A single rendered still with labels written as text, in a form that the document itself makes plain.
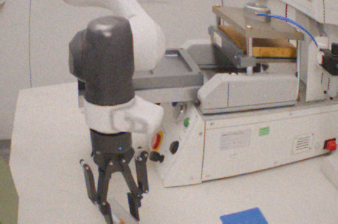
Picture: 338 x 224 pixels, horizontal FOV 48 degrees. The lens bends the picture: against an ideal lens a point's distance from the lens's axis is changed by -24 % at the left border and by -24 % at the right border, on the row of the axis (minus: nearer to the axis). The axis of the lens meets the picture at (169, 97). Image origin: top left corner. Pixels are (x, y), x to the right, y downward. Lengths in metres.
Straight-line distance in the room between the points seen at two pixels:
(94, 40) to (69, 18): 1.82
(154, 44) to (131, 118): 0.15
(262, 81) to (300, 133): 0.20
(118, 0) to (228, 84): 0.30
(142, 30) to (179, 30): 1.83
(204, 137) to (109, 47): 0.39
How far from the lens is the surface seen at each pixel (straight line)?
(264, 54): 1.07
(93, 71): 0.72
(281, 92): 1.05
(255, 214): 0.97
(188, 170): 1.05
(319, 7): 1.05
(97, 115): 0.74
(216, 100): 1.00
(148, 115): 0.75
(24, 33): 2.55
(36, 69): 2.61
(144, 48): 0.81
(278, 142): 1.10
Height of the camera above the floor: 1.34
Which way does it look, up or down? 22 degrees down
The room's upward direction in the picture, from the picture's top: straight up
